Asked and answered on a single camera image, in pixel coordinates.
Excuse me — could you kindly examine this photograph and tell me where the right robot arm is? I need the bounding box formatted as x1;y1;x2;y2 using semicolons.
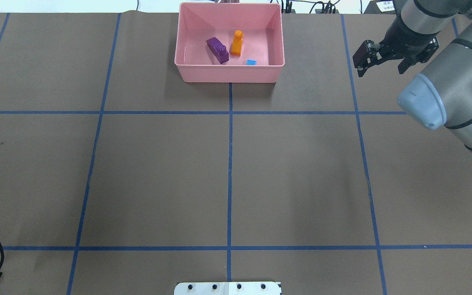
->
352;0;472;153

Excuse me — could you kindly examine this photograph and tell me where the pink plastic box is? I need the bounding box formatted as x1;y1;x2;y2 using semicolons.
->
174;2;285;83

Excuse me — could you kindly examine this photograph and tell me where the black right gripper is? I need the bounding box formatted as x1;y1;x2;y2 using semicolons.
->
352;16;438;78

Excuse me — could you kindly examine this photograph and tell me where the purple block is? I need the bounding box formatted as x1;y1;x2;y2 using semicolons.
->
206;37;230;65

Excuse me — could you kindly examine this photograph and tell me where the orange block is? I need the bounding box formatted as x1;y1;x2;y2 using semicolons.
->
230;30;244;57

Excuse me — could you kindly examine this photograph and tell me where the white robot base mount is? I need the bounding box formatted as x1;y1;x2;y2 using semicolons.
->
174;281;282;295

